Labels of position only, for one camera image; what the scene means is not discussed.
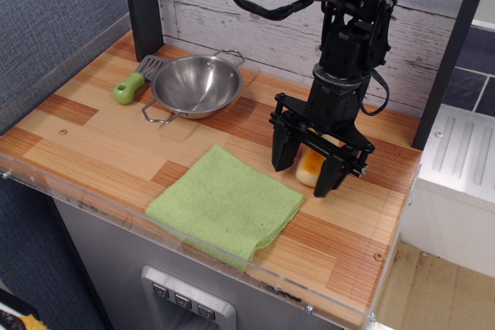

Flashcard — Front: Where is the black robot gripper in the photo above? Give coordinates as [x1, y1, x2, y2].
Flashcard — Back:
[269, 65, 374, 198]

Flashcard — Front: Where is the yellow toy bread loaf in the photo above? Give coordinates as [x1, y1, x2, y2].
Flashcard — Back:
[295, 145, 326, 188]

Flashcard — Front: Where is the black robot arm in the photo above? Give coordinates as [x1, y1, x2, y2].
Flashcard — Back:
[270, 0, 397, 198]

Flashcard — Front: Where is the green folded cloth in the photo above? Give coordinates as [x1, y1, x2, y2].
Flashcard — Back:
[145, 145, 305, 270]

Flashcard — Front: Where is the white toy sink unit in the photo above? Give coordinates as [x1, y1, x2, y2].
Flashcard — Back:
[399, 105, 494, 276]

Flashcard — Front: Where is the clear acrylic front guard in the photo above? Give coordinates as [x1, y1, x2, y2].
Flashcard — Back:
[1, 155, 377, 329]

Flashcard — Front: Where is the silver dispenser button panel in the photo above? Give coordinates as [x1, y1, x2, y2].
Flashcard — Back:
[141, 265, 237, 329]

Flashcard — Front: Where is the silver toy fridge cabinet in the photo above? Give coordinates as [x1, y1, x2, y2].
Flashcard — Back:
[56, 201, 374, 329]

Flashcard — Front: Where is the yellow object bottom corner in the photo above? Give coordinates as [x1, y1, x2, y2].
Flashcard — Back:
[1, 310, 49, 330]

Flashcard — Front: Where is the steel two-handled bowl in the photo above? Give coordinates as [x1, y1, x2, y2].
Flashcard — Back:
[142, 49, 245, 124]

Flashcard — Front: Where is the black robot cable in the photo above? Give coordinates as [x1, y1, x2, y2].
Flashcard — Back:
[218, 0, 391, 117]

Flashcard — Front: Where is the dark right frame post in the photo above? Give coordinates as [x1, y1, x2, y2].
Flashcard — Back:
[411, 0, 480, 150]

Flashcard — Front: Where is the dark frame post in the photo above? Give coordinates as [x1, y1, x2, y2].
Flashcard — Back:
[128, 0, 163, 62]
[411, 0, 480, 150]

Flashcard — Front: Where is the green-handled grey spatula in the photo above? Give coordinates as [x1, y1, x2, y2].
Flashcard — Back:
[112, 55, 169, 104]

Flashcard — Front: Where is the dark left frame post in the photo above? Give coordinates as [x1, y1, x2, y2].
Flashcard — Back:
[128, 0, 163, 62]

